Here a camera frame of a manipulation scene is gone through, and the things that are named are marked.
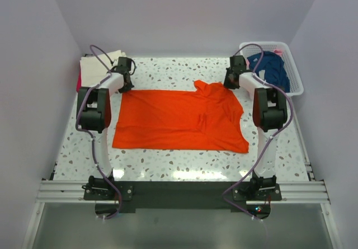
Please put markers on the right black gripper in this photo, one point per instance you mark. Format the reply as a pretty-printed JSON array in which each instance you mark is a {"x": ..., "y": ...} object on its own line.
[{"x": 226, "y": 83}]

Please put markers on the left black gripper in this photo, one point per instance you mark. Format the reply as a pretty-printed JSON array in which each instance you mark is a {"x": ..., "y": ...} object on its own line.
[{"x": 126, "y": 89}]

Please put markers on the orange t shirt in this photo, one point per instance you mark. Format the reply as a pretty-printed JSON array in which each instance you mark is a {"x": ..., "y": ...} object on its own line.
[{"x": 207, "y": 118}]

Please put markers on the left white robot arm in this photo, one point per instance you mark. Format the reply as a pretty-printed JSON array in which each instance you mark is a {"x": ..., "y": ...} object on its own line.
[{"x": 94, "y": 111}]

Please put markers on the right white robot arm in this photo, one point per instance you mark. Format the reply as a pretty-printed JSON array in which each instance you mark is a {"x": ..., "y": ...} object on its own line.
[{"x": 269, "y": 114}]

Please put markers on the folded cream t shirt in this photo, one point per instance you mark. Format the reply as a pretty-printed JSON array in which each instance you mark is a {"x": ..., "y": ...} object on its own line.
[{"x": 93, "y": 71}]

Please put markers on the navy blue t shirt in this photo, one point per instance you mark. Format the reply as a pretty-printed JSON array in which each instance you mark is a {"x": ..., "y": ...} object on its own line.
[{"x": 271, "y": 69}]

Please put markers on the pink t shirt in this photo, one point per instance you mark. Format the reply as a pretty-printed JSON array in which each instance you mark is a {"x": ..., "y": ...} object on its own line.
[{"x": 278, "y": 51}]

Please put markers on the folded magenta t shirt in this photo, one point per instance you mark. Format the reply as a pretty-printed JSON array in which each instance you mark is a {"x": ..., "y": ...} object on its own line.
[{"x": 79, "y": 83}]

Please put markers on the white plastic basket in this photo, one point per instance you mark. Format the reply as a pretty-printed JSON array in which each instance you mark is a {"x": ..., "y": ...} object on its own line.
[{"x": 296, "y": 86}]

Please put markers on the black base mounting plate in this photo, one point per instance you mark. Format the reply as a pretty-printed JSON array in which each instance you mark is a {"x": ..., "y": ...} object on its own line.
[{"x": 261, "y": 209}]

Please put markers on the aluminium frame rail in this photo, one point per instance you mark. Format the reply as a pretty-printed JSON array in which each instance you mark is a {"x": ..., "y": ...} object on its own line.
[{"x": 305, "y": 190}]

